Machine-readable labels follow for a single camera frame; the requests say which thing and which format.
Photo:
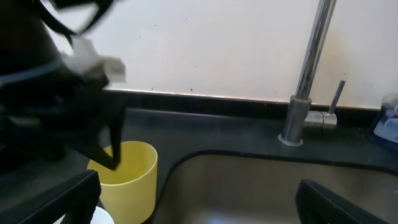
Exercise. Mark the blue soap bottle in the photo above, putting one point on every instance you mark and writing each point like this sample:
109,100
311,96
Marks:
387,124

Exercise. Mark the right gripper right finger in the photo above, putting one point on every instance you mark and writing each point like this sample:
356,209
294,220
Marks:
323,205

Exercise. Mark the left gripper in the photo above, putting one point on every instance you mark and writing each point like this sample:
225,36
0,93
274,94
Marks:
90,109

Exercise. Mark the steel tap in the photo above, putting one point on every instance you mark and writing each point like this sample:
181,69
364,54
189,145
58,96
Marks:
295,121

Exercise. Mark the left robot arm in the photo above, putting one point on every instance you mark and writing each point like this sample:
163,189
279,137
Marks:
28,93

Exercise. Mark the steel sink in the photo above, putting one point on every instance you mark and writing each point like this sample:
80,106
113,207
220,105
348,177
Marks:
248,186

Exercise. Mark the white cup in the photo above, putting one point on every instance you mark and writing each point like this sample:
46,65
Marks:
101,218

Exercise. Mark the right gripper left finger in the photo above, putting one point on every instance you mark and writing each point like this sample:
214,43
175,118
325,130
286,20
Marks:
74,193

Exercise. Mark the yellow cup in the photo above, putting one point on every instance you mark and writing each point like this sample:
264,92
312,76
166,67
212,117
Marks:
133,193

